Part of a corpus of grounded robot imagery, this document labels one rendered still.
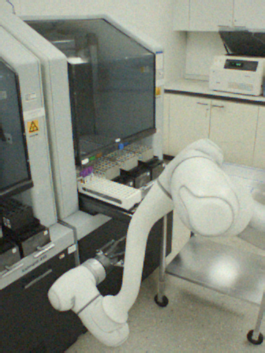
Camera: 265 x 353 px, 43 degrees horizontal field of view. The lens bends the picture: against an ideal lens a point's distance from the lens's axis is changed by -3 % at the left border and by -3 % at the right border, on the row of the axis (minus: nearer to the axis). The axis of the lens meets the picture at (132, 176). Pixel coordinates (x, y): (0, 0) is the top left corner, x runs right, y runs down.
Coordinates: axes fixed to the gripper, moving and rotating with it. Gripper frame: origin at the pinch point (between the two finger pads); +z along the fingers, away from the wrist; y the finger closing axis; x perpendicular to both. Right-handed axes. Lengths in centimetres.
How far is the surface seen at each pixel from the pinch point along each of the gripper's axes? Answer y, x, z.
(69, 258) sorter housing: 26.9, 13.8, -10.6
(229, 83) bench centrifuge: 62, -26, 245
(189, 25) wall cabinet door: 123, -82, 273
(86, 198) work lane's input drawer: 32.0, -6.3, 8.2
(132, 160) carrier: 34, -12, 47
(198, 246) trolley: 5, 46, 73
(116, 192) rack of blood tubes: 17.2, -12.1, 12.1
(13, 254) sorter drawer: 26.8, -3.9, -36.4
